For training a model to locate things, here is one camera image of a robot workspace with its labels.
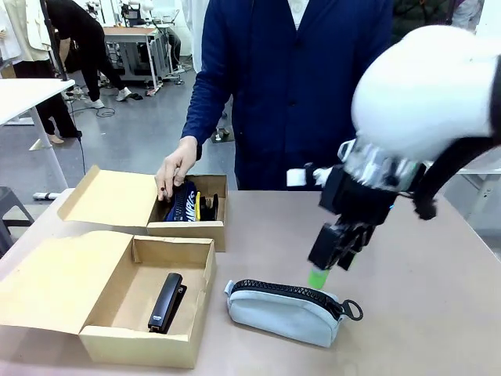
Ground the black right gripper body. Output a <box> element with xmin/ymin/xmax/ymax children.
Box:
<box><xmin>318</xmin><ymin>164</ymin><xmax>395</xmax><ymax>227</ymax></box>

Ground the navy campus pencil case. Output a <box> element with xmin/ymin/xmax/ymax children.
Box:
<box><xmin>164</xmin><ymin>179</ymin><xmax>201</xmax><ymax>224</ymax></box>

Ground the black stapler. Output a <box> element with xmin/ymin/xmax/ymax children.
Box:
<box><xmin>146</xmin><ymin>273</ymin><xmax>189</xmax><ymax>335</ymax></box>

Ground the person right forearm blue sleeve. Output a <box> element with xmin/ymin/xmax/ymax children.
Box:
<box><xmin>180</xmin><ymin>66</ymin><xmax>236</xmax><ymax>160</ymax></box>

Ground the large open cardboard box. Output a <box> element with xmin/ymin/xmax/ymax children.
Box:
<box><xmin>0</xmin><ymin>230</ymin><xmax>217</xmax><ymax>369</ymax></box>

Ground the small open cardboard box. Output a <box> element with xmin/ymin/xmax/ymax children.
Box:
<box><xmin>57</xmin><ymin>164</ymin><xmax>229</xmax><ymax>252</ymax></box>

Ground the person right hand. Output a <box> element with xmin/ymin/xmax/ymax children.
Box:
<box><xmin>154</xmin><ymin>136</ymin><xmax>199</xmax><ymax>203</ymax></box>

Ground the grey zipper pencil case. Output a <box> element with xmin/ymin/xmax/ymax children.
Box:
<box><xmin>224</xmin><ymin>279</ymin><xmax>364</xmax><ymax>349</ymax></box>

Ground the person in blue coat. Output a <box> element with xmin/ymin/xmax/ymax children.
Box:
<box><xmin>180</xmin><ymin>0</ymin><xmax>395</xmax><ymax>192</ymax></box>

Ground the background workbench wooden top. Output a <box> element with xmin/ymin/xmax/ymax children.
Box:
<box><xmin>102</xmin><ymin>25</ymin><xmax>182</xmax><ymax>97</ymax></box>

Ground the background person in black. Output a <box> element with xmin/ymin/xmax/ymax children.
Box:
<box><xmin>45</xmin><ymin>0</ymin><xmax>133</xmax><ymax>110</ymax></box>

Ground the grey stool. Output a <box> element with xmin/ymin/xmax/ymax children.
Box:
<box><xmin>0</xmin><ymin>186</ymin><xmax>35</xmax><ymax>258</ymax></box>

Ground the white side table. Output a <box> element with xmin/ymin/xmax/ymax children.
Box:
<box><xmin>0</xmin><ymin>78</ymin><xmax>76</xmax><ymax>191</ymax></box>

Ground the black stand pole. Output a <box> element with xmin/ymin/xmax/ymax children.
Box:
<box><xmin>38</xmin><ymin>0</ymin><xmax>70</xmax><ymax>82</ymax></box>

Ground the background person in cream coat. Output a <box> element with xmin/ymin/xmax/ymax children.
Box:
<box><xmin>0</xmin><ymin>0</ymin><xmax>82</xmax><ymax>145</ymax></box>

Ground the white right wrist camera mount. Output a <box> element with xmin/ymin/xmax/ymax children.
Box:
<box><xmin>286</xmin><ymin>162</ymin><xmax>330</xmax><ymax>188</ymax></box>

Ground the black right arm cable sleeve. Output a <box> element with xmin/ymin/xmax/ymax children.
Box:
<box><xmin>413</xmin><ymin>135</ymin><xmax>501</xmax><ymax>221</ymax></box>

